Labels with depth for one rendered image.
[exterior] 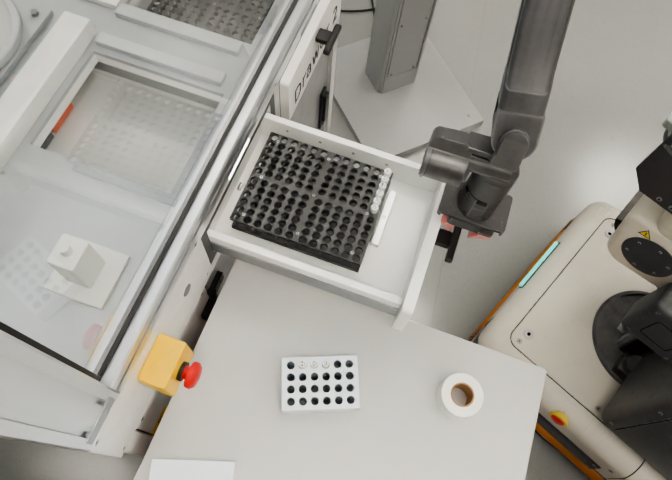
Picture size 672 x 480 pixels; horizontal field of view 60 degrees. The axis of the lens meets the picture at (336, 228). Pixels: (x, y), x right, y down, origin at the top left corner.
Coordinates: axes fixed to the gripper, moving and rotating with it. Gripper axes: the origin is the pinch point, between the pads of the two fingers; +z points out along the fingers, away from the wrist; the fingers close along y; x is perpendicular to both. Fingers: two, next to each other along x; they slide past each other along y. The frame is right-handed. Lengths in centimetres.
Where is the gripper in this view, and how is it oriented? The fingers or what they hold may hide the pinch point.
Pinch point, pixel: (460, 228)
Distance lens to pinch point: 97.3
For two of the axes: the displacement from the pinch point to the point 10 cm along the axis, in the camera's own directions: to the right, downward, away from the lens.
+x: -3.3, 8.5, -4.1
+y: -9.4, -3.3, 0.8
